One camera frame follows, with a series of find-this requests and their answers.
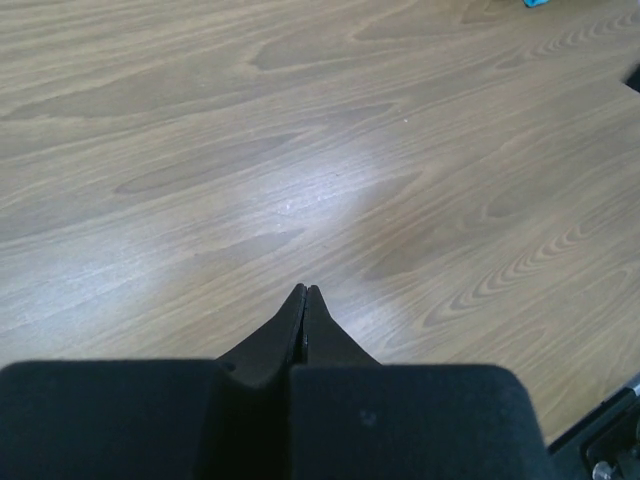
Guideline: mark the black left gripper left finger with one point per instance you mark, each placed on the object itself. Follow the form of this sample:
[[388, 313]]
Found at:
[[222, 418]]

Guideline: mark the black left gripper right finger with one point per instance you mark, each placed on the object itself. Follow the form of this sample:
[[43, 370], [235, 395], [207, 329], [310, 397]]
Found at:
[[365, 420]]

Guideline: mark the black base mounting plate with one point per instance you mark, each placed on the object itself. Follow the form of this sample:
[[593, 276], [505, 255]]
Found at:
[[604, 444]]

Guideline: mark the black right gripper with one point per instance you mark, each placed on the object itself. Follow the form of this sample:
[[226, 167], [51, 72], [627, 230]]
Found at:
[[631, 78]]

